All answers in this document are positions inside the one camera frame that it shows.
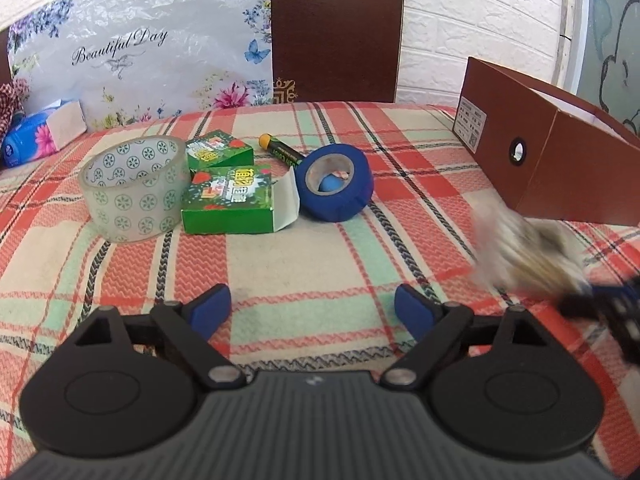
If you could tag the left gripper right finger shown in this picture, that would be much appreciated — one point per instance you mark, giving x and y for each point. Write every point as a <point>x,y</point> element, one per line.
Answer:
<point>437,330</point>

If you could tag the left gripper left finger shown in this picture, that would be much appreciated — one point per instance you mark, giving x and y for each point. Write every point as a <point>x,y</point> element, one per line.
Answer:
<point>185,330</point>

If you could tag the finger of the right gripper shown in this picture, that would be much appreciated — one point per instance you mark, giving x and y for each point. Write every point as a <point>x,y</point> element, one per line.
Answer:
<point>615,306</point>

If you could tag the patterned packet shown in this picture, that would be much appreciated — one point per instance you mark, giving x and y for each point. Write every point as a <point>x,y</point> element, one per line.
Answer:
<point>532,257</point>

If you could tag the large green box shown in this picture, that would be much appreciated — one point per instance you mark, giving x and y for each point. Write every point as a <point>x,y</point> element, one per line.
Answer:
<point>239,200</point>

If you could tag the clear patterned tape roll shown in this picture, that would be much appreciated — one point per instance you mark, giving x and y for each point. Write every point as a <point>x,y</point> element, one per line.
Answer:
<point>133,190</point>

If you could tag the blue tape roll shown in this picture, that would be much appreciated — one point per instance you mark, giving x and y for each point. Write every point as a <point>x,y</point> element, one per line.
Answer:
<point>334,183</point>

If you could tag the small green box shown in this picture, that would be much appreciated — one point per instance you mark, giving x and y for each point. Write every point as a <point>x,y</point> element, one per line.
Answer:
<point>217,149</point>

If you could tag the black yellow marker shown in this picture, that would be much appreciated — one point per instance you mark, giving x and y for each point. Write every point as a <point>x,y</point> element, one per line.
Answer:
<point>280,150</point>

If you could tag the red plaid bed sheet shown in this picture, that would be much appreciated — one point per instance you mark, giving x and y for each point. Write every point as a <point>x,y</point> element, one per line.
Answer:
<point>314,295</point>

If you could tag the brown cardboard shoe box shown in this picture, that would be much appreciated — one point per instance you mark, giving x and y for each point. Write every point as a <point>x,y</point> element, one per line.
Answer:
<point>548,154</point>

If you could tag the blue tissue pack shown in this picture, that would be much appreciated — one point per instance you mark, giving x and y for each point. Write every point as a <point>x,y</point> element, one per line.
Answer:
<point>44,133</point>

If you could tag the floral plastic bag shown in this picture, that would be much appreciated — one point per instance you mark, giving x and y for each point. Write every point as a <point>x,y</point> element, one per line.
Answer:
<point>129,61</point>

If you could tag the red patterned cloth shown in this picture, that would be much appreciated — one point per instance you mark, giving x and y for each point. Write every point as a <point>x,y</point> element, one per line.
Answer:
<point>13,94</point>

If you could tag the white door frame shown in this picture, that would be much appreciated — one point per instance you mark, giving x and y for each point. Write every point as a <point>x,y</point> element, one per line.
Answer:
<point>572,41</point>

